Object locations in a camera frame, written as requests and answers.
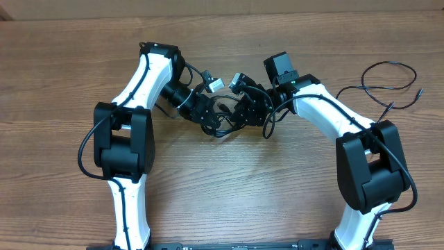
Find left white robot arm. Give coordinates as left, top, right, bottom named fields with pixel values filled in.
left=78, top=42, right=223, bottom=249

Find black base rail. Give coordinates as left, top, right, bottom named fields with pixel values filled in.
left=86, top=238, right=395, bottom=250

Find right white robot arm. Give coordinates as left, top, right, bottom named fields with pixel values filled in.
left=230, top=73, right=418, bottom=249

